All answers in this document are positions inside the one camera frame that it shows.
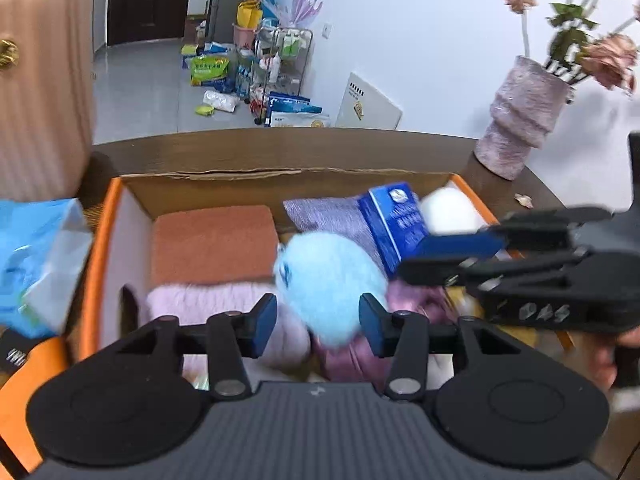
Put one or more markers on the dried pink flowers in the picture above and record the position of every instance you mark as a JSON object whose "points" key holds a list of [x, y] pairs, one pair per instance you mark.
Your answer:
{"points": [[577, 52]]}

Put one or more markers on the blue wet wipes pack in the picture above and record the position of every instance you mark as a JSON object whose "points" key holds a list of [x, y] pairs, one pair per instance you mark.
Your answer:
{"points": [[44, 248]]}

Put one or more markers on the pink textured vase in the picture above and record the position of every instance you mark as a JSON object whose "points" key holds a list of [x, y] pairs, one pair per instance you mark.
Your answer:
{"points": [[525, 110]]}

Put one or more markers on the orange cardboard box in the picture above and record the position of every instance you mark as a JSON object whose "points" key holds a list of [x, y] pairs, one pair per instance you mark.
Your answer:
{"points": [[122, 211]]}

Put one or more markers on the white round sponge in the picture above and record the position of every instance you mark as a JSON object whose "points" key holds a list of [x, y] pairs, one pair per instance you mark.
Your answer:
{"points": [[448, 211]]}

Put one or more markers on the light blue fluffy puff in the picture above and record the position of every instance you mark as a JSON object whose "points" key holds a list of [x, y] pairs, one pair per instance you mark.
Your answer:
{"points": [[321, 276]]}

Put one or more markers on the layered brown sponge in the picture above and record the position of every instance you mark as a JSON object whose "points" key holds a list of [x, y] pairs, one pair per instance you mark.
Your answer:
{"points": [[214, 246]]}

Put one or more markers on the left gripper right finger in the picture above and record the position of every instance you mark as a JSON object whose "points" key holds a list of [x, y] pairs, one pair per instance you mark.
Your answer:
{"points": [[402, 337]]}

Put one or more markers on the pink ribbed suitcase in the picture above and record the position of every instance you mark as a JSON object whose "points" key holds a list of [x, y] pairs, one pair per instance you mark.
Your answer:
{"points": [[47, 105]]}

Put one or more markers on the green yellow bag on floor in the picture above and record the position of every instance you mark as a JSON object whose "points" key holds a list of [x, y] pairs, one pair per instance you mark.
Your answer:
{"points": [[205, 70]]}

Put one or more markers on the purple knitted cloth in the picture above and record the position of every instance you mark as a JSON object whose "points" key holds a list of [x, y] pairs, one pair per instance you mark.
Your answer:
{"points": [[338, 215]]}

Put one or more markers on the pink satin scrunchie bow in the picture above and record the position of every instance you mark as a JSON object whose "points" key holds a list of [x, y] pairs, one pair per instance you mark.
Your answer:
{"points": [[367, 357]]}

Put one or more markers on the white panel on floor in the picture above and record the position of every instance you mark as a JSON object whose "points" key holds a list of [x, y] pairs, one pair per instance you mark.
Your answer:
{"points": [[364, 107]]}

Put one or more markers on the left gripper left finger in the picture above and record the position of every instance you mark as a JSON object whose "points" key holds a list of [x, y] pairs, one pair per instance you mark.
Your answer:
{"points": [[232, 337]]}

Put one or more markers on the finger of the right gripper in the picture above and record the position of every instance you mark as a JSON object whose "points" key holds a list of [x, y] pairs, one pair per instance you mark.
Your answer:
{"points": [[431, 272], [478, 245]]}

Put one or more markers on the wire storage rack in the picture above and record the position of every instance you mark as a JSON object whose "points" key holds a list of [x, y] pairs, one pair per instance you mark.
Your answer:
{"points": [[280, 59]]}

